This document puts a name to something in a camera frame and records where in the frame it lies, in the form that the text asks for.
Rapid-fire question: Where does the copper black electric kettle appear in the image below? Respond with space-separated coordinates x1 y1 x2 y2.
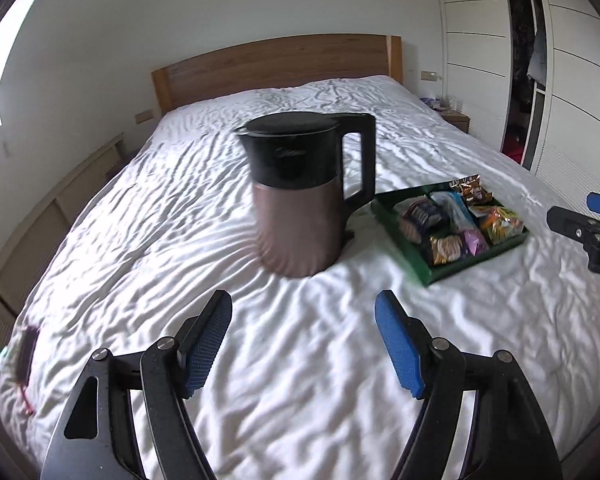
234 112 376 278

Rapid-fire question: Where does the light blue bar packet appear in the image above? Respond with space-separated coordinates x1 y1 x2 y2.
437 192 478 232

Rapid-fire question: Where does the wooden nightstand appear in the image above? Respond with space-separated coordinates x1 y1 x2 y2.
439 110 470 133

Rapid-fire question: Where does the colourful candy bag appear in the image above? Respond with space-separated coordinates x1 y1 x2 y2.
480 206 524 245

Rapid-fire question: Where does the white wardrobe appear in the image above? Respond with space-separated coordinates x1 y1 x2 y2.
440 0 600 211

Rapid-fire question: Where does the wooden headboard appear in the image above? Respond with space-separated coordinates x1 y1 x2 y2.
151 34 404 114

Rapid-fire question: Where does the green tray box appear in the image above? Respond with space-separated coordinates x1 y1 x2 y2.
372 174 529 286

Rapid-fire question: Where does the white bed sheet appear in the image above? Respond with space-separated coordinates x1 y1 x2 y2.
0 76 600 479

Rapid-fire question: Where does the blue white snack packet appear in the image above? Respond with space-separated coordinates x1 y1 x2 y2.
394 195 449 238

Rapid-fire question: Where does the brown snack bag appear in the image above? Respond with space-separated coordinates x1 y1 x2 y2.
449 174 493 206

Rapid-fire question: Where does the yellow blue snack bag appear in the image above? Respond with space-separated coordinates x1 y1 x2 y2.
429 234 465 266

